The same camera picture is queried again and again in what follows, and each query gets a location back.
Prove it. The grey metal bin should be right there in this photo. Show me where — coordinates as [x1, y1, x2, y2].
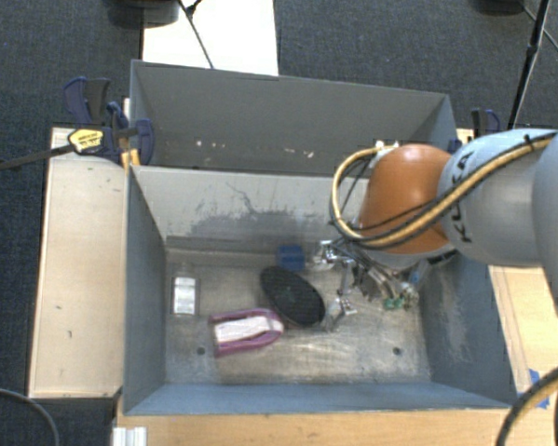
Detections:
[111, 59, 536, 437]

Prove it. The clear glass block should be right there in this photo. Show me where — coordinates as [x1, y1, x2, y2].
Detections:
[169, 272, 202, 318]

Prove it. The pale wood flat board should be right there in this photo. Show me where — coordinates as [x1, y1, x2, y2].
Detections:
[26, 125, 138, 404]

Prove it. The black oval dish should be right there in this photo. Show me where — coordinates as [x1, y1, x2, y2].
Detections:
[256, 264, 330, 331]

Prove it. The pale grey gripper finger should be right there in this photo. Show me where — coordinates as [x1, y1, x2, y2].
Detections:
[323, 296, 359, 335]
[304, 238, 341, 274]

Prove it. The blue block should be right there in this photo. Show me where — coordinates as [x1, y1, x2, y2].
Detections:
[276, 243, 307, 275]

